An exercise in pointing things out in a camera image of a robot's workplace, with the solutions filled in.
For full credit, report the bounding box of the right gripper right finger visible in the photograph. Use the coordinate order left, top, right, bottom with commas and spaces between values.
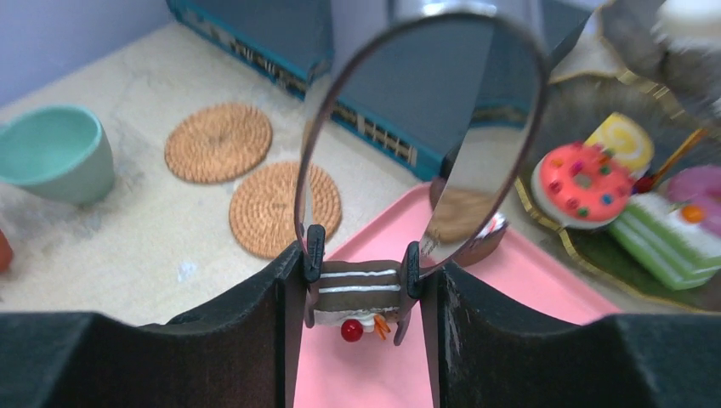
419, 265, 720, 407

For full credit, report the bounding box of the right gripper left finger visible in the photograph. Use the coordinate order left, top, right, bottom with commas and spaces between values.
1, 244, 305, 407

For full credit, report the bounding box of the pink serving tray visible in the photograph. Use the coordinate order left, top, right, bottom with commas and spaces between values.
294, 184, 619, 408

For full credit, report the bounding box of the layered chocolate cake bar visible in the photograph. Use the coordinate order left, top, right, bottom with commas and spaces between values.
309, 260, 401, 343

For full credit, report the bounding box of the yellow swirl roll cake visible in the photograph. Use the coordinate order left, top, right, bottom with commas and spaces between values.
584, 112, 655, 179

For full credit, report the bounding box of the woven rattan coaster right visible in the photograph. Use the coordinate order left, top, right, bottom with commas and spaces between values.
229, 161, 342, 259

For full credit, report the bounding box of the woven rattan coaster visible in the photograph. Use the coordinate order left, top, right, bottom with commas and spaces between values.
164, 103, 273, 184
229, 161, 342, 259

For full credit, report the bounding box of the woven rattan coaster left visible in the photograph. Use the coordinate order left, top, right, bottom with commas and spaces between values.
164, 103, 273, 184

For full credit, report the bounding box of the green matcha cake bar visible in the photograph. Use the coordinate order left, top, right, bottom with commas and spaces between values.
608, 192, 720, 291

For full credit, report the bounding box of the copper teacup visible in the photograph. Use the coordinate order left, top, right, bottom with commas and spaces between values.
0, 230, 14, 273

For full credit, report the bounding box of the three-tier dark cake stand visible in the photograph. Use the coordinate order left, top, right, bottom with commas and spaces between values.
514, 0, 721, 315

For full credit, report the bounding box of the teal teacup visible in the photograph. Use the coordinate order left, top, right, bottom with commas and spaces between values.
1, 105, 115, 206

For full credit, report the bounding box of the blue network switch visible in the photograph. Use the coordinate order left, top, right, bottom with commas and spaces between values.
168, 1, 590, 190

